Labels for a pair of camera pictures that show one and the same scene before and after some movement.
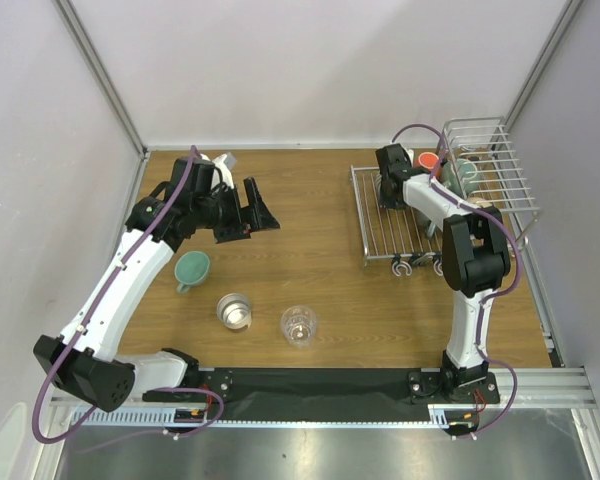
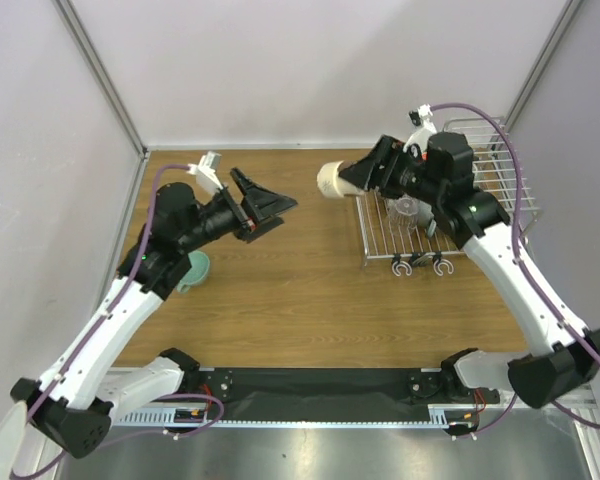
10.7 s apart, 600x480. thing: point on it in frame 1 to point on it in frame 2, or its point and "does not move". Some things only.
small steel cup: (234, 311) to (332, 185)
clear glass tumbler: (298, 324) to (404, 212)
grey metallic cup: (425, 225) does not move
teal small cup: (190, 269) does not move
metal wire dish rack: (481, 165) does not move
